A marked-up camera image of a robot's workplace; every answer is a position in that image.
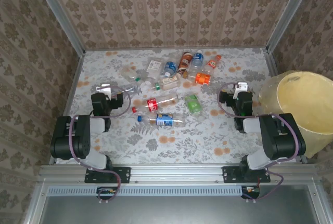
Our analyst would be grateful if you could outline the clear plastic bottle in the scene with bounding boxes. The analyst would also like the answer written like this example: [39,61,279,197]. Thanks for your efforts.
[110,83,143,95]
[120,65,143,81]

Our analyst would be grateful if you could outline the clear bottle green cap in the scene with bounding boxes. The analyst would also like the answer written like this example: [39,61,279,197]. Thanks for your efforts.
[134,69,153,82]

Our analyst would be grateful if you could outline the red label clear bottle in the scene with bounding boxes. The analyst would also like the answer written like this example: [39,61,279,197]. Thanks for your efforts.
[131,94,181,113]

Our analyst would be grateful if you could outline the green label plastic bottle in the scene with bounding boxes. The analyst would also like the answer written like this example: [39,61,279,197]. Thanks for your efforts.
[185,93,202,114]

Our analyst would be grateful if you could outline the orange cap plastic bottle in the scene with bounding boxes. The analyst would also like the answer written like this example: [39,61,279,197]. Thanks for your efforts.
[201,54,222,75]

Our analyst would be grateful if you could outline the white label clear bottle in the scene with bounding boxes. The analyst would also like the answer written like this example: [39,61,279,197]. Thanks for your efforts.
[145,59,163,75]

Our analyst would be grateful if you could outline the beige label green cap bottle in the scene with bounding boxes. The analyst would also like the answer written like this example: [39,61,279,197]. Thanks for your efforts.
[155,75,182,90]

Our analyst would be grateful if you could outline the brown label plastic bottle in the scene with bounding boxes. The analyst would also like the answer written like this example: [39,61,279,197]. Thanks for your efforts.
[176,51,194,78]

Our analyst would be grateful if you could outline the blue label clear bottle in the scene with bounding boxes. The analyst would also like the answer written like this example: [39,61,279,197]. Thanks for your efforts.
[161,61,178,78]

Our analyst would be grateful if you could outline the pale yellow plastic bin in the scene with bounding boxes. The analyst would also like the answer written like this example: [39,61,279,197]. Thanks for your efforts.
[259,70,333,159]

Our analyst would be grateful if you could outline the blue yellow label bottle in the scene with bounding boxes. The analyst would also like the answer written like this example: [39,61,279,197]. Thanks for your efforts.
[137,113,187,128]

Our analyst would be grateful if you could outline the black connector box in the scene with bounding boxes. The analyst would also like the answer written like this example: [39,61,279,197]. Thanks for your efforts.
[240,185,261,200]
[96,186,118,201]

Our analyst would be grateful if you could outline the grey metal panel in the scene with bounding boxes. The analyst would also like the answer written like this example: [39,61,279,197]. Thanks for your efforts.
[24,184,328,224]

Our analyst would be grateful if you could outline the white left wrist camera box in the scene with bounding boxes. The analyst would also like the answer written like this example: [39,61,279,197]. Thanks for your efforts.
[96,83,112,95]

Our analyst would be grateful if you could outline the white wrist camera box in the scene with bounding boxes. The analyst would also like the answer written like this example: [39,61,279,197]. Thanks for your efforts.
[233,82,249,99]
[96,83,112,95]

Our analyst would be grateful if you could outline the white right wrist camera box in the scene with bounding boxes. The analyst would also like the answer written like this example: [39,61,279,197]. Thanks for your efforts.
[233,82,249,99]

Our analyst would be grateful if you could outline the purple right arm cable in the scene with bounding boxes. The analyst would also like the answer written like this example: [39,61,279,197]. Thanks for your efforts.
[217,82,299,204]

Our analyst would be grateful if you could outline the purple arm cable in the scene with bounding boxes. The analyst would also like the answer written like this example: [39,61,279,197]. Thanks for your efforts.
[68,86,132,204]
[217,82,299,204]

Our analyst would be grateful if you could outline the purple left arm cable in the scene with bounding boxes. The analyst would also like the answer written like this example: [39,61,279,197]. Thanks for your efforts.
[68,86,132,204]

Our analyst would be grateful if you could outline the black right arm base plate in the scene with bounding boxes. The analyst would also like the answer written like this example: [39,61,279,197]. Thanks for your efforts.
[222,166,271,183]

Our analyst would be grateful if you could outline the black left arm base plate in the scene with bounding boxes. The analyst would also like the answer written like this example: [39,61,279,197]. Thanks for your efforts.
[84,166,131,184]

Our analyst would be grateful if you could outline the aluminium mounting rail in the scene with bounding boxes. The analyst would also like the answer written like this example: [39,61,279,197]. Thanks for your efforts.
[38,163,317,185]

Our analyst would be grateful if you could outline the aluminium frame post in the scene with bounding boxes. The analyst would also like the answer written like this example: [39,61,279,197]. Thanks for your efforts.
[265,0,318,55]
[30,0,86,55]

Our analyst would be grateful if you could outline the grey slotted cable duct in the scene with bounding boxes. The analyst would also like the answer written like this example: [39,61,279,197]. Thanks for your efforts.
[47,185,262,196]

